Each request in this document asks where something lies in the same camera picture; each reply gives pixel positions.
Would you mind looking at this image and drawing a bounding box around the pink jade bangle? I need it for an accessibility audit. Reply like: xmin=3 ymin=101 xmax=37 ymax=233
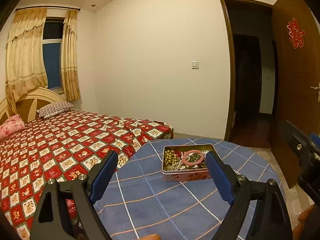
xmin=182 ymin=150 xmax=204 ymax=166

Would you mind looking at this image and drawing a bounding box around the pink metal tin box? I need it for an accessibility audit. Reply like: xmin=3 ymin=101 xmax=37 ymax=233
xmin=162 ymin=144 xmax=215 ymax=182

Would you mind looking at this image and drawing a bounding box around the silver bead necklace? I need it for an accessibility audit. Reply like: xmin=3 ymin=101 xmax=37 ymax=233
xmin=164 ymin=159 xmax=186 ymax=171

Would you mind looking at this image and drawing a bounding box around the gold pearl bead necklace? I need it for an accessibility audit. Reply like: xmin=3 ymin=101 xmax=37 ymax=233
xmin=163 ymin=149 xmax=177 ymax=167

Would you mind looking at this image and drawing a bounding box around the person's hand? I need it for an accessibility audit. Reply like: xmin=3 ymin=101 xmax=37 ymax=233
xmin=135 ymin=203 xmax=317 ymax=240

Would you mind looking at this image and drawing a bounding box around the brown wooden door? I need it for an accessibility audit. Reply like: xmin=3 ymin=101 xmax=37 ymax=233
xmin=270 ymin=0 xmax=319 ymax=188

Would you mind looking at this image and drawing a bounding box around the bed with red patterned sheet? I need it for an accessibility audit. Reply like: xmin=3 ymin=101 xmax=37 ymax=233
xmin=1 ymin=111 xmax=174 ymax=239

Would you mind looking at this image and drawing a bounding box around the pink pillow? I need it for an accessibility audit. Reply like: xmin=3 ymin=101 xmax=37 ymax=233
xmin=0 ymin=114 xmax=25 ymax=141

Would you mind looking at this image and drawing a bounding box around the red double happiness sticker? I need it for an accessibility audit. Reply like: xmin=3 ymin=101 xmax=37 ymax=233
xmin=287 ymin=18 xmax=305 ymax=49

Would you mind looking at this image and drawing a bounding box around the striped pillow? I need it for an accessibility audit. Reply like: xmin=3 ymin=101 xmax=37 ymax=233
xmin=36 ymin=101 xmax=75 ymax=119

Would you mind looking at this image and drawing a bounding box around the wooden headboard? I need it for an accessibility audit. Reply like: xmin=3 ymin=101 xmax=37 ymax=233
xmin=16 ymin=88 xmax=65 ymax=123

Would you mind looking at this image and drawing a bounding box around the left beige curtain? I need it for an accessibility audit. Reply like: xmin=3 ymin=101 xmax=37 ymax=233
xmin=5 ymin=7 xmax=48 ymax=115

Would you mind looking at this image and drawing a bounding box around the beige curtain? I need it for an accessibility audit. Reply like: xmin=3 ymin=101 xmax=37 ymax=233
xmin=5 ymin=7 xmax=48 ymax=115
xmin=60 ymin=9 xmax=81 ymax=101

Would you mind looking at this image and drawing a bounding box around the right beige curtain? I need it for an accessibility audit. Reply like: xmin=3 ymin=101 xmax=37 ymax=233
xmin=60 ymin=9 xmax=81 ymax=101

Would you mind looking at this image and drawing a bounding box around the window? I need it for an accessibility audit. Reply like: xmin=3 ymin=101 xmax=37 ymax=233
xmin=42 ymin=17 xmax=63 ymax=94

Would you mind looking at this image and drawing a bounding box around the curtain rod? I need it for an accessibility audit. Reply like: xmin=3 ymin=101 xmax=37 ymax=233
xmin=15 ymin=6 xmax=81 ymax=12

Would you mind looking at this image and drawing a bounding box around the brown door frame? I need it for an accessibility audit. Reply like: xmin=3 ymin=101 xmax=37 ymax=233
xmin=218 ymin=0 xmax=275 ymax=142

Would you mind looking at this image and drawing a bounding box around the white wall switch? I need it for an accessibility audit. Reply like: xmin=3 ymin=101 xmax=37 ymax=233
xmin=191 ymin=61 xmax=199 ymax=69

